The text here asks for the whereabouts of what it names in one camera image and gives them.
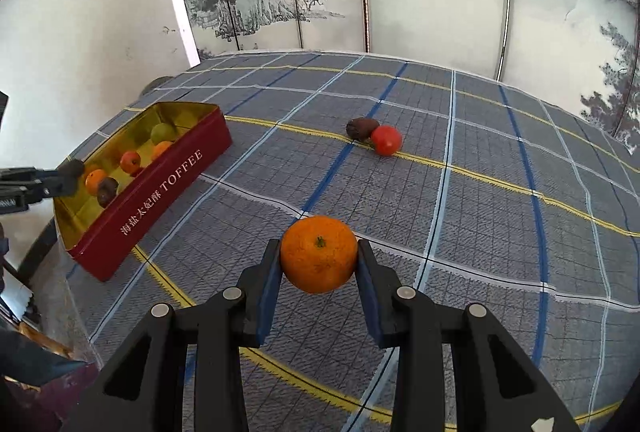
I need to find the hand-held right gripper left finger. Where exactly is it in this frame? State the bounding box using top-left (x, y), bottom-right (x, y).
top-left (65, 238), bottom-right (283, 432)

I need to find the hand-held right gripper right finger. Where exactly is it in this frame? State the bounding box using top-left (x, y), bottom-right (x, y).
top-left (355, 239), bottom-right (582, 432)

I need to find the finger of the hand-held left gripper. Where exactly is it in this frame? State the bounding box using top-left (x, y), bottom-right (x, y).
top-left (0, 192), bottom-right (37, 214)
top-left (0, 165), bottom-right (78, 199)

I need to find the dark brown passion fruit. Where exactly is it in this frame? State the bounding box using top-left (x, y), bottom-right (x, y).
top-left (97, 177), bottom-right (120, 208)
top-left (346, 117), bottom-right (381, 143)

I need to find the red-orange round fruit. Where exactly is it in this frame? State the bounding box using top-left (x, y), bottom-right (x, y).
top-left (119, 150), bottom-right (143, 176)

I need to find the red rectangular tin box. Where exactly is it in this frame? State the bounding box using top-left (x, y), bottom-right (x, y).
top-left (52, 101), bottom-right (234, 283)

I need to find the green mandarin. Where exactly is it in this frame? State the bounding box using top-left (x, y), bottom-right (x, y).
top-left (150, 122), bottom-right (177, 144)

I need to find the red round fruit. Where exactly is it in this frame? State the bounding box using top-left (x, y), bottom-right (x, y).
top-left (370, 126), bottom-right (403, 157)

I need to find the blue checked tablecloth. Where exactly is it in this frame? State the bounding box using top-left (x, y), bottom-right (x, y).
top-left (65, 51), bottom-right (640, 432)

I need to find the brown round stool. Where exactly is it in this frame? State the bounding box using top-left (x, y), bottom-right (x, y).
top-left (139, 76), bottom-right (174, 96)

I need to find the dark red cloth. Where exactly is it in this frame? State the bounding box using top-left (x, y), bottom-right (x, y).
top-left (0, 359), bottom-right (98, 432)

